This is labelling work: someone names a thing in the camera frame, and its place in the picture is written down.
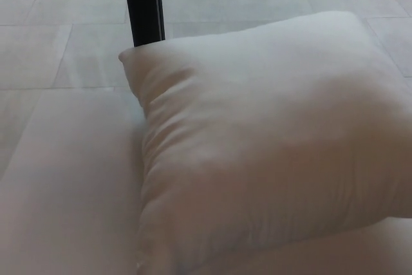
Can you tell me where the white square pillow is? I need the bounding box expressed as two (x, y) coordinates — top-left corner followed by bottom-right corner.
(118, 10), (412, 275)

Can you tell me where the black metal post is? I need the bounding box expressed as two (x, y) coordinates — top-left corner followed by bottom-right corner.
(121, 0), (166, 48)

